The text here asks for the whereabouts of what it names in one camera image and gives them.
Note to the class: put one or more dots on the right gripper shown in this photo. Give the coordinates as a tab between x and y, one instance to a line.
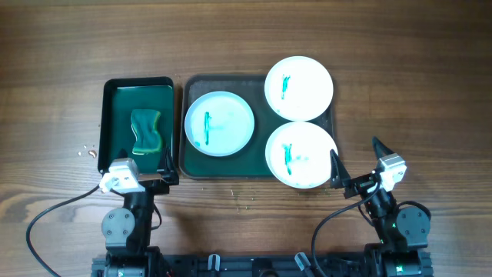
361	184

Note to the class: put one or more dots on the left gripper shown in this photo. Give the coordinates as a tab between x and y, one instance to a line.
152	185

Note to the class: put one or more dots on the green yellow scrub sponge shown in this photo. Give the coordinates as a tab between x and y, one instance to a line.
144	124

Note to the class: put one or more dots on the white plate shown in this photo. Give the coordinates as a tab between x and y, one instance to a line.
298	154
219	123
298	88

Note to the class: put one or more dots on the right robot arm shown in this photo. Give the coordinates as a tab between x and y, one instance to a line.
401	227

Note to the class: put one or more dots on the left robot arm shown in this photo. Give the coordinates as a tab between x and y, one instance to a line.
127	230

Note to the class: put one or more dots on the black water basin tray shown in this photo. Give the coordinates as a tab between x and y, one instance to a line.
121	97

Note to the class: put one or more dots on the dark brown serving tray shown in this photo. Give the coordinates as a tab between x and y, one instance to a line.
249	162

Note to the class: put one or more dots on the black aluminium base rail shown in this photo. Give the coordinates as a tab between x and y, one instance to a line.
332	264

